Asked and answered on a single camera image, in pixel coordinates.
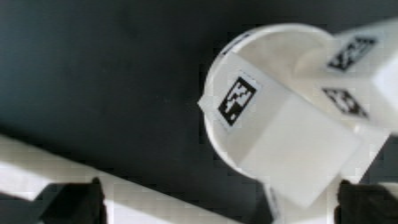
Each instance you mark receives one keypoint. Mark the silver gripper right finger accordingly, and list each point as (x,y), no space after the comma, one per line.
(367,203)

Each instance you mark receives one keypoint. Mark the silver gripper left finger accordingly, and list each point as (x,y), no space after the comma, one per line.
(73,203)

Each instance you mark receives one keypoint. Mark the white stool leg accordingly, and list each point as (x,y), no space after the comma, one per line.
(367,83)
(358,54)
(283,143)

